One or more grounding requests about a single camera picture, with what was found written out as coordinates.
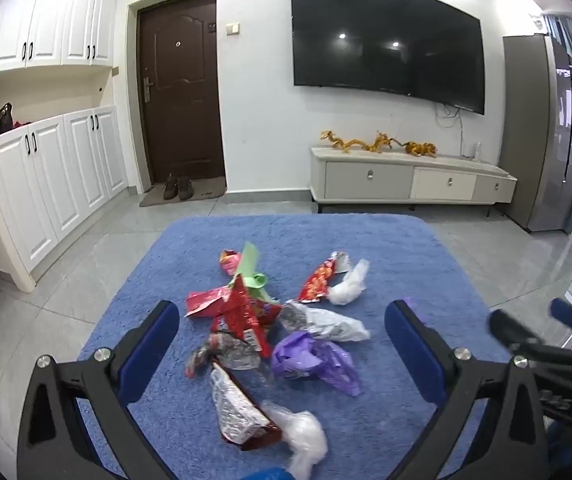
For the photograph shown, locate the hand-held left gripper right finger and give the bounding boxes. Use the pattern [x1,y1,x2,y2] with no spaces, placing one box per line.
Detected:
[385,300,549,480]

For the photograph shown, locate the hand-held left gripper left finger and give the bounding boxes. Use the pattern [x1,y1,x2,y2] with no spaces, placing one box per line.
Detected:
[16,300,181,480]

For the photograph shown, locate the pink torn carton with barcode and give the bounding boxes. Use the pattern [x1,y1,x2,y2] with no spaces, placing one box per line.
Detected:
[185,287,234,320]

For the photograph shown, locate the green paper sheet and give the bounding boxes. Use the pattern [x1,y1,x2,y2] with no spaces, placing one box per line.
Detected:
[231,241,283,306]

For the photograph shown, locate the crumpled silver red wrapper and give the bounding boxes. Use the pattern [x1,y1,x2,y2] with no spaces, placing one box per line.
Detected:
[185,332,261,380]

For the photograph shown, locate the white plastic bag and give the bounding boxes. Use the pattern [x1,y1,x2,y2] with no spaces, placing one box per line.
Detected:
[327,259,371,307]
[263,401,327,480]

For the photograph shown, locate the blue fluffy rug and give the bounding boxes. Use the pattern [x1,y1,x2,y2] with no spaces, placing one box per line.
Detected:
[78,212,531,480]

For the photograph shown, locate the clear printed plastic bag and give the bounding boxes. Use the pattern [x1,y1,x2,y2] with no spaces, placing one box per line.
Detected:
[283,300,371,343]

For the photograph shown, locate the red shiny wrapper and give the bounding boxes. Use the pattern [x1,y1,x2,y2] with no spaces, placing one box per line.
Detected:
[209,277,281,358]

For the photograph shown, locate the silver foil wrapper red edge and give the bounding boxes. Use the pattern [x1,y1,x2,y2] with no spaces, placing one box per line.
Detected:
[209,362,283,453]

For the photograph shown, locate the red snack bag gold print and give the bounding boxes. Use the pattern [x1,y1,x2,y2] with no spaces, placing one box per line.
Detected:
[298,251,351,305]

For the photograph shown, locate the pink torn carton yellow print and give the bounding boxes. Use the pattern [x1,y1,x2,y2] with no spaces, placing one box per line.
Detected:
[218,249,243,278]

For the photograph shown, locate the purple plastic bag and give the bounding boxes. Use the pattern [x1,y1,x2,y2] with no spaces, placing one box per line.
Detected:
[271,331,361,397]

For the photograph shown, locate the brown doormat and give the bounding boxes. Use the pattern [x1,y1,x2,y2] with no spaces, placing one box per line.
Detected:
[139,177,227,208]

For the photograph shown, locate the white grey television stand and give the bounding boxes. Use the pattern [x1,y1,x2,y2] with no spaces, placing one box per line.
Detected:
[309,145,518,216]

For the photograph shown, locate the grey refrigerator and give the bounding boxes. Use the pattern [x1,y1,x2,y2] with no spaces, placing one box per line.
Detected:
[503,17,572,233]

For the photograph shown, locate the white built-in cabinet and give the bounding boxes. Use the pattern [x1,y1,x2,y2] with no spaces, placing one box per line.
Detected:
[0,0,129,293]

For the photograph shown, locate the dark brown door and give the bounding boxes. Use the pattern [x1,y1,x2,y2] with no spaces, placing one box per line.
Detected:
[127,0,227,196]

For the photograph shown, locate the television cables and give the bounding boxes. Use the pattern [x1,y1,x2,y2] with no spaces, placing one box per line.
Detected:
[436,102,466,156]

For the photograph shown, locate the black wall television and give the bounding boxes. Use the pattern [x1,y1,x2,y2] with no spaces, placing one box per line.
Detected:
[290,0,486,116]

